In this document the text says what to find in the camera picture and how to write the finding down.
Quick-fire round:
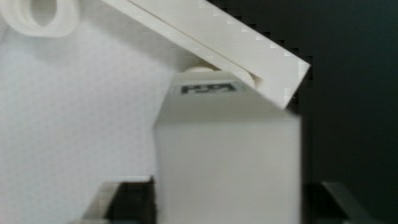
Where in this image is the white leg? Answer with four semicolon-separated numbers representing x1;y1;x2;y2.
155;71;301;224

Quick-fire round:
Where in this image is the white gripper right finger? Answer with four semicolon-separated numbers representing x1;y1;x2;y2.
303;182;381;224

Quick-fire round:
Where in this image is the white desk top tray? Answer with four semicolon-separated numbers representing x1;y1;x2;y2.
0;0;310;224

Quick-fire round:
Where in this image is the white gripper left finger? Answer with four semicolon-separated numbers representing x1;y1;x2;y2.
74;176;157;224

